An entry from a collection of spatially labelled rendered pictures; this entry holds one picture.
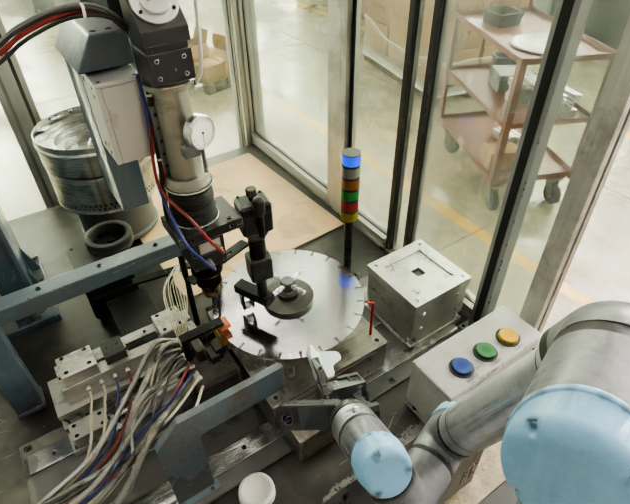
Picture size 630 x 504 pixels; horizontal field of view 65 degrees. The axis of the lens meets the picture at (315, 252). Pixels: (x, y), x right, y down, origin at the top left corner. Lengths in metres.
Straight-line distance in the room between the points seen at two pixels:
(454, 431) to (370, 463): 0.15
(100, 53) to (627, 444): 0.74
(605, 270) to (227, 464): 2.28
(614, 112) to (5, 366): 1.21
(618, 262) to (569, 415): 2.60
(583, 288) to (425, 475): 2.07
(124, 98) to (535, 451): 0.65
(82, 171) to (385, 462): 1.10
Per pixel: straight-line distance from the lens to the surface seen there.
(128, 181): 0.92
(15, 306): 1.12
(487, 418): 0.73
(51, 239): 1.79
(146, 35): 0.69
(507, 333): 1.15
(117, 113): 0.78
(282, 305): 1.06
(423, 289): 1.21
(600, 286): 2.83
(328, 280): 1.13
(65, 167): 1.50
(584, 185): 1.01
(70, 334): 1.44
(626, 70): 0.93
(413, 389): 1.12
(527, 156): 1.03
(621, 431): 0.45
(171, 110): 0.74
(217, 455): 1.11
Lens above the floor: 1.73
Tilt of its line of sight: 40 degrees down
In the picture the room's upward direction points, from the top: 1 degrees counter-clockwise
